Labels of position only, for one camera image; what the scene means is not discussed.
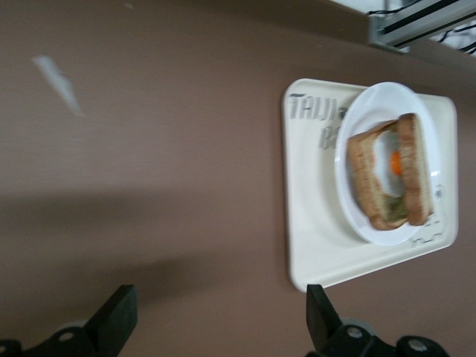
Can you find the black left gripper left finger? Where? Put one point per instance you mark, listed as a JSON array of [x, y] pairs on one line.
[[115, 320]]

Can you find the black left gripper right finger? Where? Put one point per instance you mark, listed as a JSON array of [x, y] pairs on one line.
[[321, 320]]

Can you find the brown bread slice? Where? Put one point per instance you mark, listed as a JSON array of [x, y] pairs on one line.
[[362, 175]]

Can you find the toy fried egg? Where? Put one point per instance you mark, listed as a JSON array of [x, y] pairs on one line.
[[385, 163]]

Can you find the brown bread slice sandwich lid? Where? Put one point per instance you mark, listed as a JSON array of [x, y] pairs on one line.
[[413, 167]]

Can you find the white round plate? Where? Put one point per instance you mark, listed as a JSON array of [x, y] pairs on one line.
[[383, 104]]

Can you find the cream tray with bear print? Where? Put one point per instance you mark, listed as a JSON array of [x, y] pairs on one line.
[[312, 208]]

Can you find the small grey tape scrap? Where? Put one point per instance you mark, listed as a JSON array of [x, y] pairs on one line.
[[57, 83]]

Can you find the aluminium frame rail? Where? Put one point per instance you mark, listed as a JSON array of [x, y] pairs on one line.
[[409, 26]]

